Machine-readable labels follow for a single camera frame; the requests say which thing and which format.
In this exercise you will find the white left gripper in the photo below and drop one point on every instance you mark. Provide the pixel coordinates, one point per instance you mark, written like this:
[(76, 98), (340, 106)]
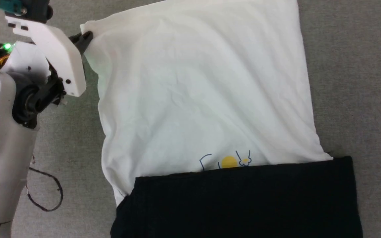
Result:
[(61, 56)]

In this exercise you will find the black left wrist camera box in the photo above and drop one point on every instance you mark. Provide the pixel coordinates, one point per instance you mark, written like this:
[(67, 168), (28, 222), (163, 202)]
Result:
[(36, 10)]

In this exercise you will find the white black raglan t-shirt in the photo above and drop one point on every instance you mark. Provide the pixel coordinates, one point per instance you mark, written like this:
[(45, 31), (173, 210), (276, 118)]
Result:
[(193, 82)]

